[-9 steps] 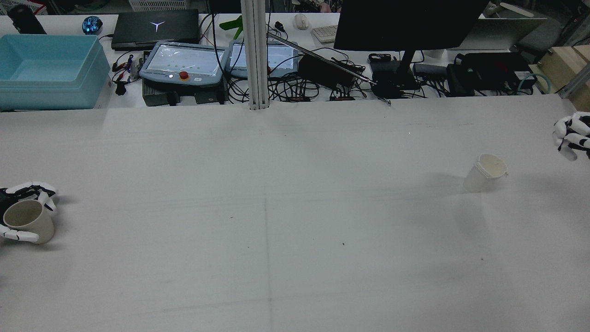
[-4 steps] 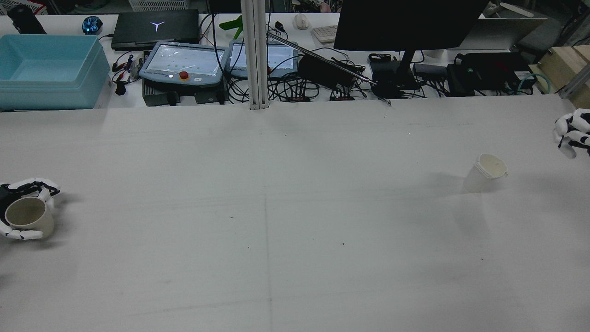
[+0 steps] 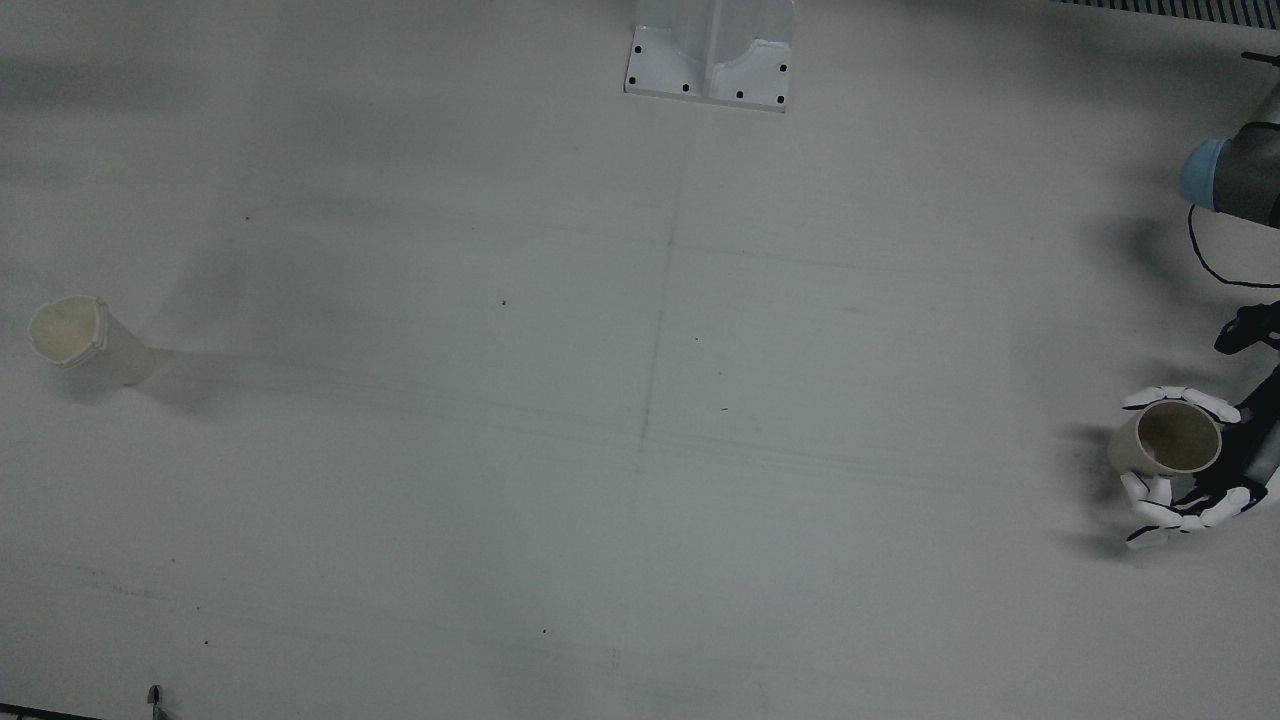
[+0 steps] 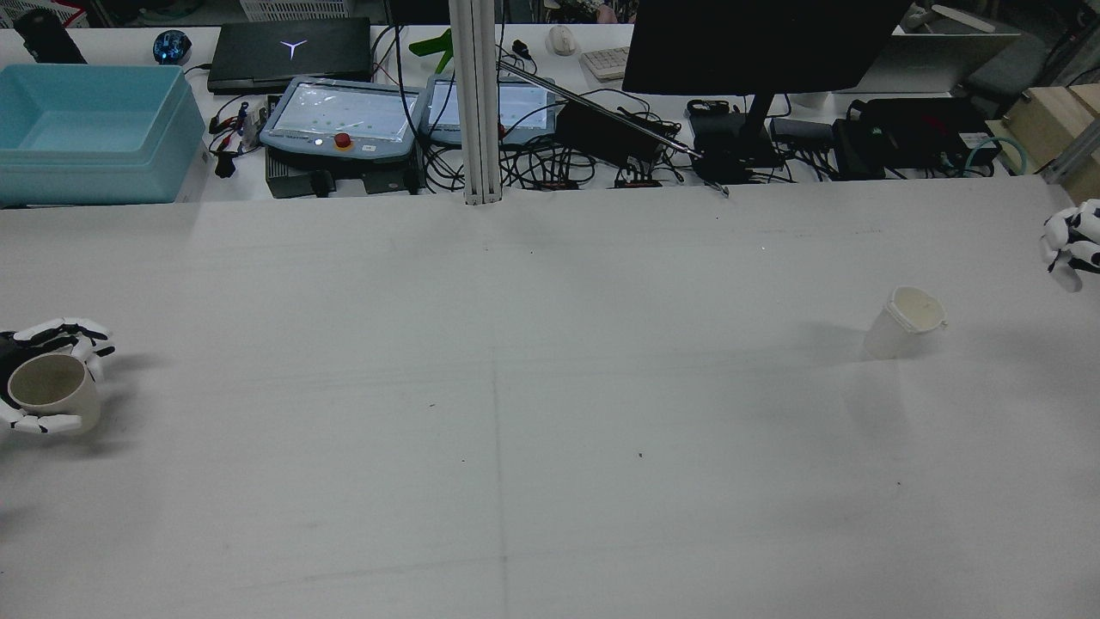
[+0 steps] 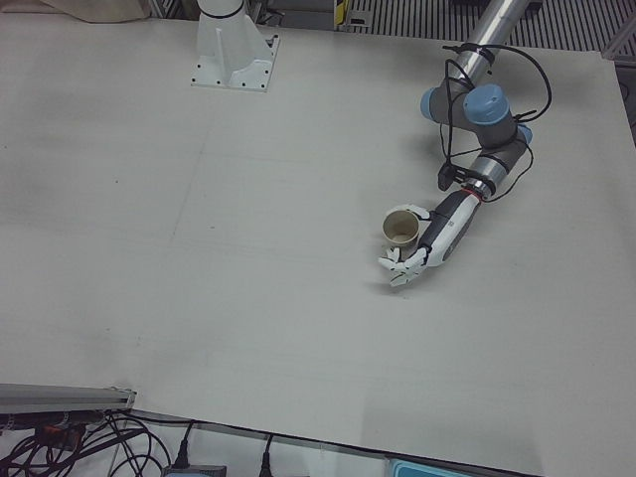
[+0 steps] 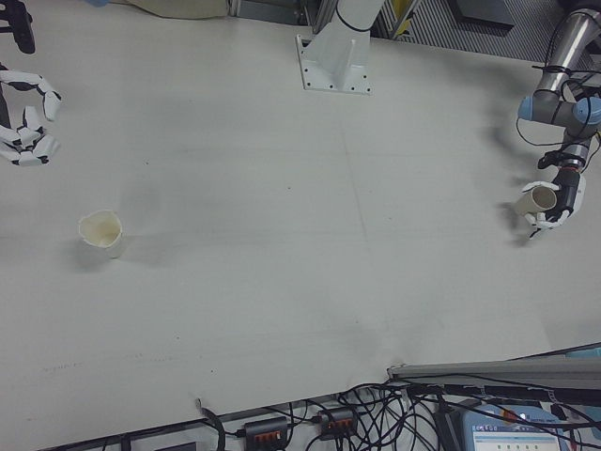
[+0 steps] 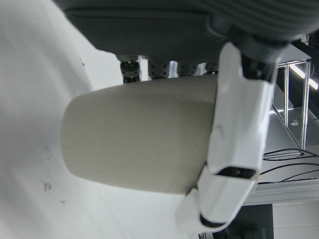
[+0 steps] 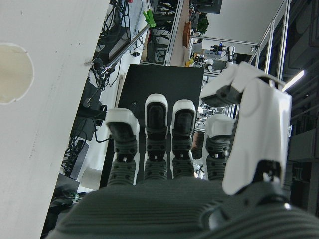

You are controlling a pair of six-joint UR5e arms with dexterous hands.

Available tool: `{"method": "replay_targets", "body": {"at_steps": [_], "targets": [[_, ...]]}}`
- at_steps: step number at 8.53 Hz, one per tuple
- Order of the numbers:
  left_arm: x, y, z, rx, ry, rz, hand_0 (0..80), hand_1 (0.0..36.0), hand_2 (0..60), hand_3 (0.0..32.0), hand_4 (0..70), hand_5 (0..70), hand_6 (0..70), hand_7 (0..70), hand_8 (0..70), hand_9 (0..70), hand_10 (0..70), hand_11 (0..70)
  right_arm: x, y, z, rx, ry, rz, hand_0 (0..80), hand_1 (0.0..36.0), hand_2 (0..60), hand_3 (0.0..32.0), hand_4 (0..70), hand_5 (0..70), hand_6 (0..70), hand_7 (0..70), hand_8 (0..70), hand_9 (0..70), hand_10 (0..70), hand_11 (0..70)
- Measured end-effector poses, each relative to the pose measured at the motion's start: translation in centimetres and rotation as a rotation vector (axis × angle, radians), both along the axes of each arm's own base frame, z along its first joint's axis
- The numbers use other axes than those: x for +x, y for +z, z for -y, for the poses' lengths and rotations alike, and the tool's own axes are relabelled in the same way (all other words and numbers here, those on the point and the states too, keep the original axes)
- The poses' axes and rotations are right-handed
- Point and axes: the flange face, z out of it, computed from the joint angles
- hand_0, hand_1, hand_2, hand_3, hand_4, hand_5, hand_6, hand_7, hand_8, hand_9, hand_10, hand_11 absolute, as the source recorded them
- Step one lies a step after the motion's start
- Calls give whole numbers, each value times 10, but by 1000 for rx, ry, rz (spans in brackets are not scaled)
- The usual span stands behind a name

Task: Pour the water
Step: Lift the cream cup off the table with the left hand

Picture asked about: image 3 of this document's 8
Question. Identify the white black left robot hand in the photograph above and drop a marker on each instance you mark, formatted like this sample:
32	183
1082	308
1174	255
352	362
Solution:
1245	460

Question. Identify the beige round cup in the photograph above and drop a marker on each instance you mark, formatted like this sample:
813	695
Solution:
1170	440

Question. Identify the white spouted cup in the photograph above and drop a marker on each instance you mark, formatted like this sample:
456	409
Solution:
90	340

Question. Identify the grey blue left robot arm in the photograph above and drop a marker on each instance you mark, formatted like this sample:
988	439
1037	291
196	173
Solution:
1250	170

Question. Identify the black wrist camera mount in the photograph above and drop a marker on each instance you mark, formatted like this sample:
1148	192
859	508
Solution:
1250	328

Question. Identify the white metal mounting bracket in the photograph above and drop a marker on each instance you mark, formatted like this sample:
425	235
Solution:
710	60

